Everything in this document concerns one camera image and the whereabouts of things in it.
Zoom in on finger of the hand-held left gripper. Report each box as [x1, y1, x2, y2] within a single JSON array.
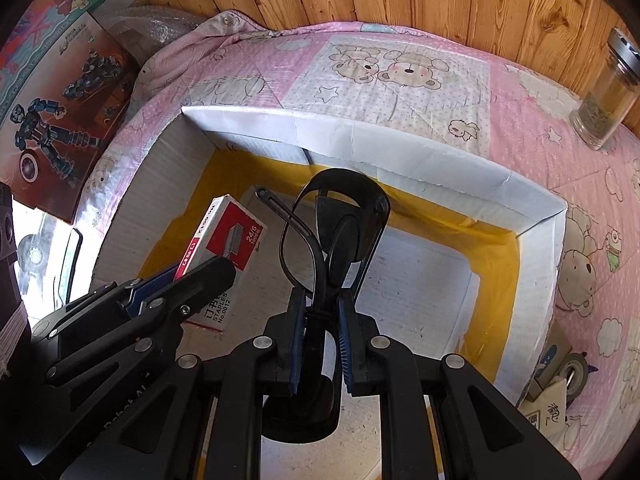
[[45, 257, 237, 387], [30, 265, 179, 343]]

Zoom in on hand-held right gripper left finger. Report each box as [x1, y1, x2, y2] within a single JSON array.
[[60, 287, 309, 480]]

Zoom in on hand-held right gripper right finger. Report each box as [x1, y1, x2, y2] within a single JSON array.
[[336, 290, 583, 480]]

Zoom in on red and white staples box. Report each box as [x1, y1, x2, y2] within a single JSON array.
[[172, 195, 268, 333]]

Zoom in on white cardboard box container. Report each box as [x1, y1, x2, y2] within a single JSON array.
[[92, 105, 568, 480]]

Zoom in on black sunglasses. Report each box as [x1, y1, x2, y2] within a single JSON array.
[[255, 167, 391, 443]]

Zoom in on black smartphone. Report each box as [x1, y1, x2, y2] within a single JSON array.
[[57, 227, 83, 306]]

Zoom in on robot toy box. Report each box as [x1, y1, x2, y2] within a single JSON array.
[[0, 12, 138, 223]]

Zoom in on bubble wrap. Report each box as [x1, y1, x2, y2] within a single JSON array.
[[102, 5, 206, 58]]

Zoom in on pink bear printed blanket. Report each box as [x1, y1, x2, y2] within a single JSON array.
[[82, 10, 640, 476]]

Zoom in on glass bottle with metal lid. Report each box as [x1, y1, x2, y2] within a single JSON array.
[[569, 26, 640, 151]]

